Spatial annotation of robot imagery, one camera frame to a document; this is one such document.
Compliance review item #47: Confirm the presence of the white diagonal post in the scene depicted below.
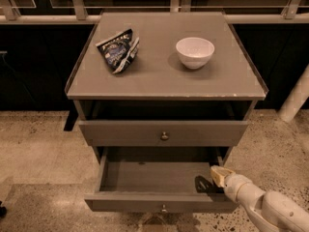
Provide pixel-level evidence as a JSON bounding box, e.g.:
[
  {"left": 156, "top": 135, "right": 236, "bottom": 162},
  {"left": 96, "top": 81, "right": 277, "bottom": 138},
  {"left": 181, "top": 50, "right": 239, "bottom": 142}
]
[{"left": 278, "top": 64, "right": 309, "bottom": 123}]

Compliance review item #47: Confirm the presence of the white ceramic bowl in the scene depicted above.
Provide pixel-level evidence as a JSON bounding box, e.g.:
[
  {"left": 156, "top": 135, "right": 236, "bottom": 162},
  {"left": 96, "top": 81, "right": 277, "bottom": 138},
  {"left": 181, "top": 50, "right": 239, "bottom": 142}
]
[{"left": 176, "top": 37, "right": 215, "bottom": 70}]

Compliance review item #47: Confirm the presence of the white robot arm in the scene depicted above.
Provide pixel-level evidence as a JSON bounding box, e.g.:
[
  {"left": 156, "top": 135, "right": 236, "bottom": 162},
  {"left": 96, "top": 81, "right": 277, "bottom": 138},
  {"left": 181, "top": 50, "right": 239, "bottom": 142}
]
[{"left": 211, "top": 165, "right": 309, "bottom": 232}]

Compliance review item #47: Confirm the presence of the metal window railing frame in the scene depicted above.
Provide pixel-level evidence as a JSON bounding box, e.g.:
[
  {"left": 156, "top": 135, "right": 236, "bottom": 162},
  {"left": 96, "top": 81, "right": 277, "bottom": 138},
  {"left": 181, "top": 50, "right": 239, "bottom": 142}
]
[{"left": 0, "top": 0, "right": 309, "bottom": 24}]

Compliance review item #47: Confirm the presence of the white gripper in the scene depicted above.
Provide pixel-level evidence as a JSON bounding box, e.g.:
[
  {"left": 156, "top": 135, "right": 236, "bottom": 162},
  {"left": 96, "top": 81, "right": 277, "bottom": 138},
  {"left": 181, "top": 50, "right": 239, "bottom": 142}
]
[{"left": 211, "top": 165, "right": 266, "bottom": 207}]

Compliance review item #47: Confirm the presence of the grey drawer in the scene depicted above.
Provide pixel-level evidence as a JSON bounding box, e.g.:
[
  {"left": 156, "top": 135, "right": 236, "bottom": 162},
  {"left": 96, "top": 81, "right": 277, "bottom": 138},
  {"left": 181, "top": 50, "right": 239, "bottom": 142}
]
[
  {"left": 79, "top": 120, "right": 248, "bottom": 147},
  {"left": 85, "top": 147, "right": 237, "bottom": 213}
]

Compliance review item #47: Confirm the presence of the grey wooden drawer cabinet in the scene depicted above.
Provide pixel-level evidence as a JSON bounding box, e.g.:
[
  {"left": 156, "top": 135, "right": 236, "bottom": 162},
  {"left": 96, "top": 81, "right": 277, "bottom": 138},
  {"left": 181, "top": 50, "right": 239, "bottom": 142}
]
[{"left": 64, "top": 11, "right": 269, "bottom": 166}]

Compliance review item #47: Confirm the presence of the grey top drawer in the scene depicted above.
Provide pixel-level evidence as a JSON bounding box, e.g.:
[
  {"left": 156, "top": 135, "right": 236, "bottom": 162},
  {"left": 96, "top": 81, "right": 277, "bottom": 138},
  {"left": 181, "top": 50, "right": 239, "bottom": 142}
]
[{"left": 79, "top": 120, "right": 248, "bottom": 147}]

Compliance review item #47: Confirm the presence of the blue crumpled chip bag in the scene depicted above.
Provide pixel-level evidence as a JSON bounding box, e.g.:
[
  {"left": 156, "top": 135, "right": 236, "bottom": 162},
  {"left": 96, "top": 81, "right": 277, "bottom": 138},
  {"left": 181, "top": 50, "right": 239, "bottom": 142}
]
[{"left": 96, "top": 29, "right": 139, "bottom": 74}]

